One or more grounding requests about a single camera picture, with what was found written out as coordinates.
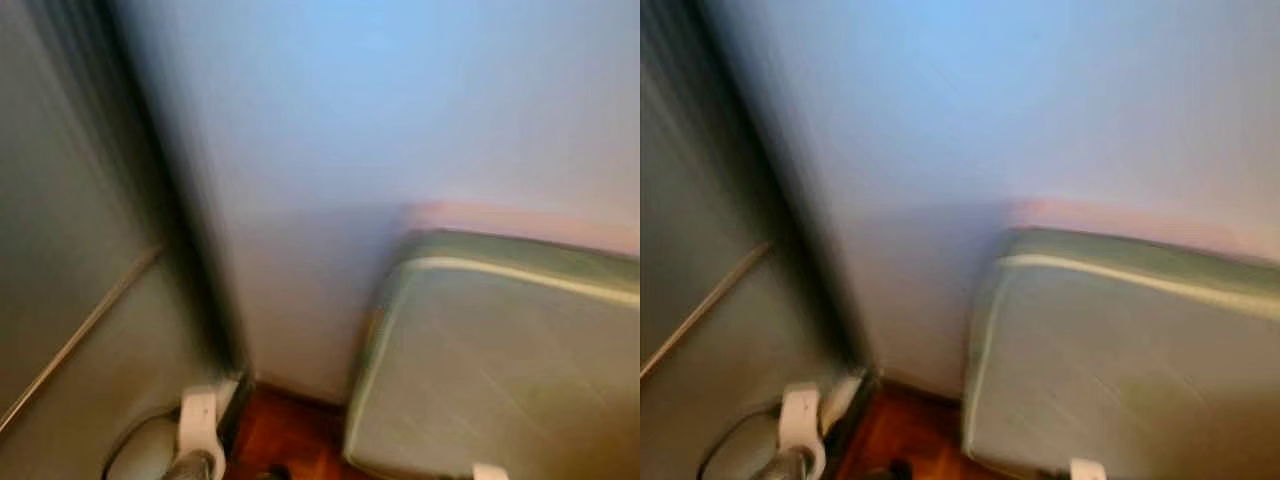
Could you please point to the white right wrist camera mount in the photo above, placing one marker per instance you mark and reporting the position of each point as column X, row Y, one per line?
column 1088, row 470
column 490, row 473

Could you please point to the grey wardrobe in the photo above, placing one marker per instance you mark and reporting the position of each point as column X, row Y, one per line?
column 690, row 200
column 60, row 200

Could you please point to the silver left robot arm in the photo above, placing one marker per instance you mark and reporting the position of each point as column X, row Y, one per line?
column 790, row 466
column 190, row 468

